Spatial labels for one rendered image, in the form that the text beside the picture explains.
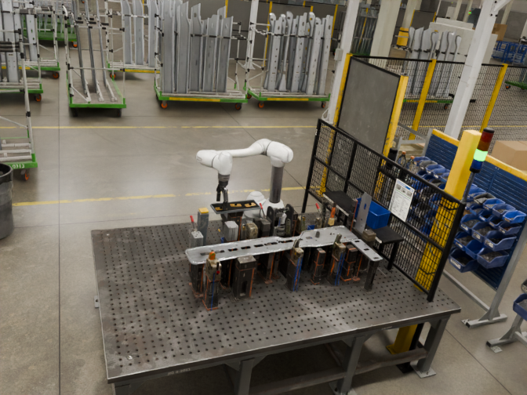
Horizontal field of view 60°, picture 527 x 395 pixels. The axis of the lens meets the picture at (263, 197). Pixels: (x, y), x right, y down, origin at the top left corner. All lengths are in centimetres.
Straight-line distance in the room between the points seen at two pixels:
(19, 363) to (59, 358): 28
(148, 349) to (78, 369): 102
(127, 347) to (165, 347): 22
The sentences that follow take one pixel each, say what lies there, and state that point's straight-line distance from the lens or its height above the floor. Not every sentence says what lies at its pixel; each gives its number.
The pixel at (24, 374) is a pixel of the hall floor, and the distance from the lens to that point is 395.
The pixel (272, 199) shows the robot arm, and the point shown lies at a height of 107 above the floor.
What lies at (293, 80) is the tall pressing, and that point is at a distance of 1131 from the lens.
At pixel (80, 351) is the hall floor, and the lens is 402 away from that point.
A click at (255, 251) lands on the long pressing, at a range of 332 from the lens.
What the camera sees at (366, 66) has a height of 194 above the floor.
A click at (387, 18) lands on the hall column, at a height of 224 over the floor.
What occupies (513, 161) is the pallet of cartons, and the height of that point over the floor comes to 88.
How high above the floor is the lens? 279
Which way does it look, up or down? 26 degrees down
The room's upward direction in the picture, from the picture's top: 8 degrees clockwise
